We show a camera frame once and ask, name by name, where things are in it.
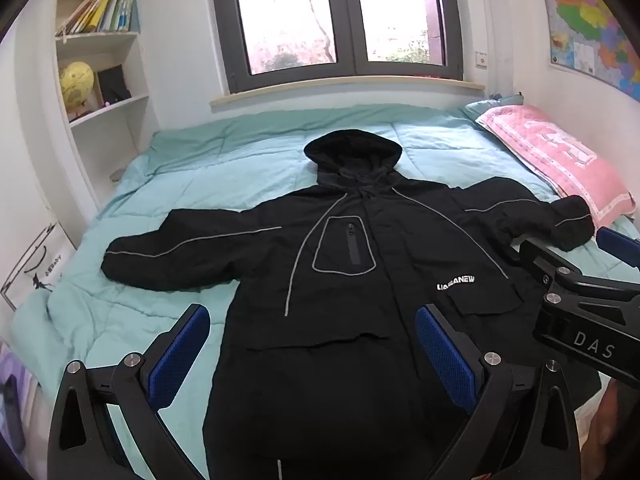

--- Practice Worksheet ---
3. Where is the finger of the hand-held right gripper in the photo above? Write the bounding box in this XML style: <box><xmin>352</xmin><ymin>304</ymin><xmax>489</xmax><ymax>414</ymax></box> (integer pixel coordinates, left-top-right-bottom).
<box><xmin>517</xmin><ymin>237</ymin><xmax>640</xmax><ymax>306</ymax></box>
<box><xmin>596</xmin><ymin>226</ymin><xmax>640</xmax><ymax>262</ymax></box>

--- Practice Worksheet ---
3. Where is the person's right forearm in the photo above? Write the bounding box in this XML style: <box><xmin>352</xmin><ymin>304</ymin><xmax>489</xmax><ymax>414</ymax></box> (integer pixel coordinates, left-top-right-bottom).
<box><xmin>597</xmin><ymin>377</ymin><xmax>638</xmax><ymax>463</ymax></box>

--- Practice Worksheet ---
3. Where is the yellow globe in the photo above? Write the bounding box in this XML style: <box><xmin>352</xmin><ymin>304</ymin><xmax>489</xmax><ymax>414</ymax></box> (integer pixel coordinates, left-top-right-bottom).
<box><xmin>58</xmin><ymin>61</ymin><xmax>96</xmax><ymax>112</ymax></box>

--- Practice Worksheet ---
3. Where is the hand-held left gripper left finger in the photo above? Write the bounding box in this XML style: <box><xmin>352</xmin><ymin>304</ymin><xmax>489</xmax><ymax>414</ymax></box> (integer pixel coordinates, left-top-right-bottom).
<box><xmin>47</xmin><ymin>302</ymin><xmax>211</xmax><ymax>480</ymax></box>

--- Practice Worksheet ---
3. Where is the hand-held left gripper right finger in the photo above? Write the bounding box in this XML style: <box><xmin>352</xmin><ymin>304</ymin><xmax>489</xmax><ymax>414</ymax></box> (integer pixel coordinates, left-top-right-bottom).
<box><xmin>414</xmin><ymin>302</ymin><xmax>586</xmax><ymax>480</ymax></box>

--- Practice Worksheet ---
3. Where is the purple cloth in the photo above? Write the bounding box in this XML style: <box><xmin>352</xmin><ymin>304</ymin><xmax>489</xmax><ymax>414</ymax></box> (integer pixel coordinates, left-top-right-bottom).
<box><xmin>0</xmin><ymin>342</ymin><xmax>32</xmax><ymax>463</ymax></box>

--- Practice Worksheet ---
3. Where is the white paper bag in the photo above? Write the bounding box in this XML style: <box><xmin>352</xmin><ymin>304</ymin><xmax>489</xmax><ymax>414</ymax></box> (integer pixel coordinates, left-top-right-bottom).
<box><xmin>0</xmin><ymin>220</ymin><xmax>77</xmax><ymax>312</ymax></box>

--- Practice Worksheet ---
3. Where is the white bookshelf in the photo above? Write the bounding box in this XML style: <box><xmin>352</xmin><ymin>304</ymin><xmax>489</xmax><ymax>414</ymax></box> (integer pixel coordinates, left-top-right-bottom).
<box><xmin>52</xmin><ymin>0</ymin><xmax>161</xmax><ymax>211</ymax></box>

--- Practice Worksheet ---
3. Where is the colourful wall map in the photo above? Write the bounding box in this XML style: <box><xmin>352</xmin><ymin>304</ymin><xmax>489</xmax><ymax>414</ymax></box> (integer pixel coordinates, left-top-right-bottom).
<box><xmin>534</xmin><ymin>0</ymin><xmax>640</xmax><ymax>106</ymax></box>

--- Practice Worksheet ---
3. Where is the pink pillow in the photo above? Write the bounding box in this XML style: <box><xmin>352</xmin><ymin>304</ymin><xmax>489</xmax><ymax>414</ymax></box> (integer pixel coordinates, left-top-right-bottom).
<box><xmin>475</xmin><ymin>105</ymin><xmax>636</xmax><ymax>228</ymax></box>

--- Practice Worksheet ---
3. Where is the black hooded jacket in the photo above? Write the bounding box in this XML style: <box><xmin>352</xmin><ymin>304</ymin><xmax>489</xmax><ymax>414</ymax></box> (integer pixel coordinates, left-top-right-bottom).
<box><xmin>101</xmin><ymin>129</ymin><xmax>601</xmax><ymax>480</ymax></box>

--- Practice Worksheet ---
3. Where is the teal quilt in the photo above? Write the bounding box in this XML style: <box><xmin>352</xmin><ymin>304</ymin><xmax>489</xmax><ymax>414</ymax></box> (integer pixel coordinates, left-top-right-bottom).
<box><xmin>10</xmin><ymin>102</ymin><xmax>640</xmax><ymax>480</ymax></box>

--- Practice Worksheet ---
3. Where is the dark framed window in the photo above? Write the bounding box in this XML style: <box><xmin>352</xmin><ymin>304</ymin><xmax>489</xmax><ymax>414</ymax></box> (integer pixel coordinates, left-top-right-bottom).
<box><xmin>210</xmin><ymin>0</ymin><xmax>465</xmax><ymax>93</ymax></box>

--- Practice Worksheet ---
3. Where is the cream window sill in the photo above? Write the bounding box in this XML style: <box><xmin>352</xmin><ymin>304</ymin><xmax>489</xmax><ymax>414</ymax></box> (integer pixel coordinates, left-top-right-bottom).
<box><xmin>209</xmin><ymin>77</ymin><xmax>488</xmax><ymax>112</ymax></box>

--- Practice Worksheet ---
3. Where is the row of leaning books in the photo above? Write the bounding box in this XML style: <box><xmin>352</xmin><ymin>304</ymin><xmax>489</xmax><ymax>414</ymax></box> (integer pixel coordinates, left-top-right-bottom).
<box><xmin>55</xmin><ymin>0</ymin><xmax>142</xmax><ymax>37</ymax></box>

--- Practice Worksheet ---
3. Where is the teal pillow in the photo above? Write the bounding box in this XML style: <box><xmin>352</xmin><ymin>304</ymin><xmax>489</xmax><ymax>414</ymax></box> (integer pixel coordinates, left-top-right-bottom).
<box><xmin>462</xmin><ymin>93</ymin><xmax>526</xmax><ymax>122</ymax></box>

